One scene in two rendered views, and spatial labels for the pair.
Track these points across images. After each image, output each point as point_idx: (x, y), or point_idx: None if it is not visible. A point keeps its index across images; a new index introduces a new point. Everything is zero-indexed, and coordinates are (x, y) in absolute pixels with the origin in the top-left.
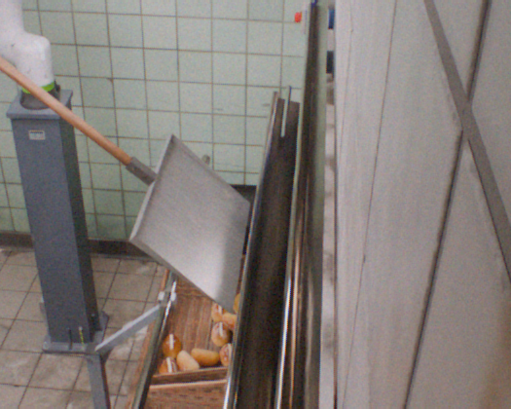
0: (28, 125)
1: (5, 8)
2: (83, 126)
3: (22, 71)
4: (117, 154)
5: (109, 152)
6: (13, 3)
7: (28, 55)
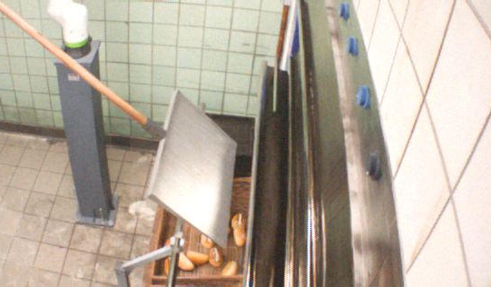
0: (68, 70)
1: None
2: (111, 95)
3: (66, 32)
4: (136, 116)
5: (130, 115)
6: None
7: (72, 20)
